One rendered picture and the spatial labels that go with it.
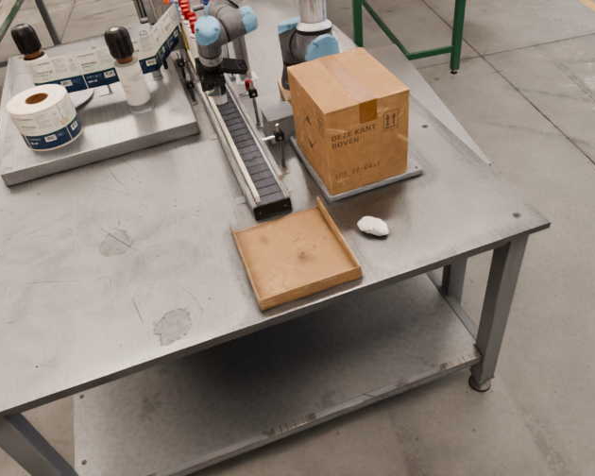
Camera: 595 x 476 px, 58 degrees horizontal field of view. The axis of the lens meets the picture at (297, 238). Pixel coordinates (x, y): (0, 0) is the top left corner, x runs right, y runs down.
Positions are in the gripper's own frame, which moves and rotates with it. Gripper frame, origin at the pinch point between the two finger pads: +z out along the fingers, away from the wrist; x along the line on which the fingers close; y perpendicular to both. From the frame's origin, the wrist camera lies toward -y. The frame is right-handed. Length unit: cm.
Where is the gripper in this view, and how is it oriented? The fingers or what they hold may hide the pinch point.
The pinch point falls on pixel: (222, 93)
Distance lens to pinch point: 196.1
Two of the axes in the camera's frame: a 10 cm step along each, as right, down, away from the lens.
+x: 3.4, 9.0, -2.8
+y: -9.4, 3.0, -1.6
